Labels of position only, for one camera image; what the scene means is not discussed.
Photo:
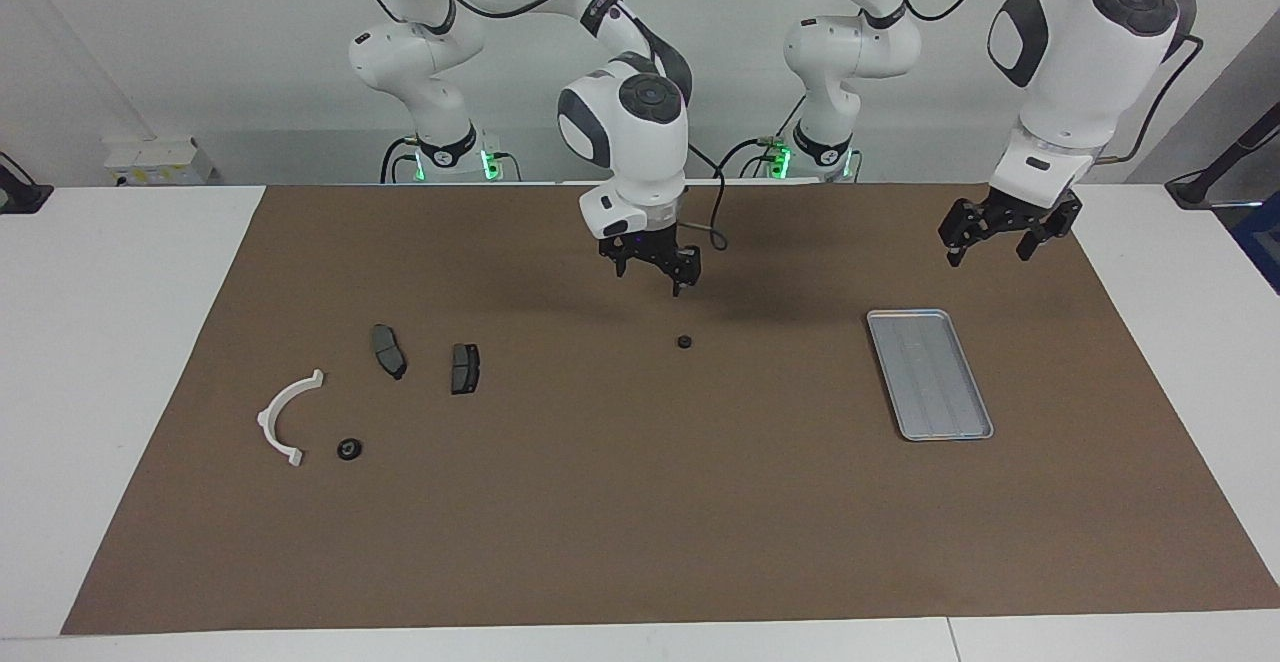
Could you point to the silver metal tray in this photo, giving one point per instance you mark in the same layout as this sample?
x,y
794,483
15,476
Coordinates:
x,y
930,372

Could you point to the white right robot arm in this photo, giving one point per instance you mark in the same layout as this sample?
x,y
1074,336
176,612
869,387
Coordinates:
x,y
640,142

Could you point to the white power socket box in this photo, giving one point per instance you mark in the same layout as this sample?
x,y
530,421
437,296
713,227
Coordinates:
x,y
150,157

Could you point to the brown table mat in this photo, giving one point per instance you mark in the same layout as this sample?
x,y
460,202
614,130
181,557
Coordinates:
x,y
640,502

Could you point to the curved dark grey brake pad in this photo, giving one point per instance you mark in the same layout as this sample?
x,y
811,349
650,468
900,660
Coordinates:
x,y
388,350

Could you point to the black table clamp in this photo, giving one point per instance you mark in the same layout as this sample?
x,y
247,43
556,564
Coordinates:
x,y
22,197

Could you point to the rectangular dark grey brake pad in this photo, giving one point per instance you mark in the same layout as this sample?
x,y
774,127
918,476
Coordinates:
x,y
465,368

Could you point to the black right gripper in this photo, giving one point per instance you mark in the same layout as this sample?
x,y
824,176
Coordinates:
x,y
650,245

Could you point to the black round washer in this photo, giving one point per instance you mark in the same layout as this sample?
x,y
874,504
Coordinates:
x,y
348,449

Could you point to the blue box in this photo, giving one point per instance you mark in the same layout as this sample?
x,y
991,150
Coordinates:
x,y
1262,242

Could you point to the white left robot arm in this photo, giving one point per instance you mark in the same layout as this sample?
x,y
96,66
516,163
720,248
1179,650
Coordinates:
x,y
1080,62

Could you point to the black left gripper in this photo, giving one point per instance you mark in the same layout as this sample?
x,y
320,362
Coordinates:
x,y
1010,214

